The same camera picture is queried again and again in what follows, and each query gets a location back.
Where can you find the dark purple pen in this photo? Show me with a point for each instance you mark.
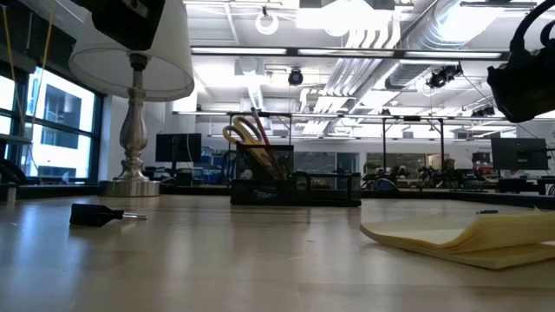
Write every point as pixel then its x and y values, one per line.
pixel 260 130

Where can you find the yellow sticky note pad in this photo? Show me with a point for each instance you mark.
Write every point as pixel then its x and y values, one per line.
pixel 477 251

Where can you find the black binder clip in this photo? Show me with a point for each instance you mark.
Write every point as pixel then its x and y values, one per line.
pixel 93 215

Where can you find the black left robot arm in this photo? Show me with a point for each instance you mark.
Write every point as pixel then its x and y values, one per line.
pixel 11 173

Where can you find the black mesh desk organizer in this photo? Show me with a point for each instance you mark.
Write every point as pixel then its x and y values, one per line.
pixel 325 190

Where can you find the black background monitor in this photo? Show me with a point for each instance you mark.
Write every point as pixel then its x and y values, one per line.
pixel 178 147
pixel 520 154

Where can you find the white shade silver table lamp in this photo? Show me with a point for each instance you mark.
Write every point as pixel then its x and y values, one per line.
pixel 134 130

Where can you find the background work desks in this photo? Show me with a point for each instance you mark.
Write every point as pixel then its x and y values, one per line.
pixel 433 177

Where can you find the black ceiling camera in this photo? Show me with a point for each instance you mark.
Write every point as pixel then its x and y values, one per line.
pixel 442 77

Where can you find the background workstation frame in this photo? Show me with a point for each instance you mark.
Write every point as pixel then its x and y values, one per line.
pixel 383 143

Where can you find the black dome camera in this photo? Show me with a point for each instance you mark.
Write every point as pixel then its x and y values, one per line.
pixel 295 77

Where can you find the black aluminium table frame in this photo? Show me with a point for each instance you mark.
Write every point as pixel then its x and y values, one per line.
pixel 195 190

